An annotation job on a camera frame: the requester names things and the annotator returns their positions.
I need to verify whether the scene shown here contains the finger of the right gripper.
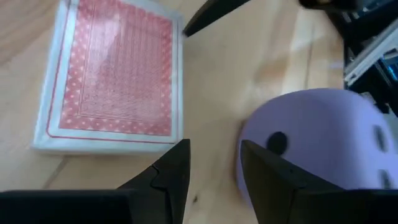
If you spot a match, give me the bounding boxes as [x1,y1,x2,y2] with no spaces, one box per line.
[182,0,251,38]

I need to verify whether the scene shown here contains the silver aluminium bar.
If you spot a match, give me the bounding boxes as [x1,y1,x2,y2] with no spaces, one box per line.
[343,26,398,90]

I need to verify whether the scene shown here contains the black aluminium frame rails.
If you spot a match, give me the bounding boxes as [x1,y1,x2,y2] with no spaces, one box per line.
[323,0,398,118]

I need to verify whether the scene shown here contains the pink card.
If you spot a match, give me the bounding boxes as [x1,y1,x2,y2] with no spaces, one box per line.
[30,0,185,156]

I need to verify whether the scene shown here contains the purple foam die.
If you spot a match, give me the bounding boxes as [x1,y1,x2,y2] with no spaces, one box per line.
[235,88,398,212]

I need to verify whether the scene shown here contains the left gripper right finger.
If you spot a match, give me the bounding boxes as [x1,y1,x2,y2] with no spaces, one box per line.
[240,139,353,224]

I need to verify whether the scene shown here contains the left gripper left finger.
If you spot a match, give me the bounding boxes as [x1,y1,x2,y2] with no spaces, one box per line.
[117,138,192,224]

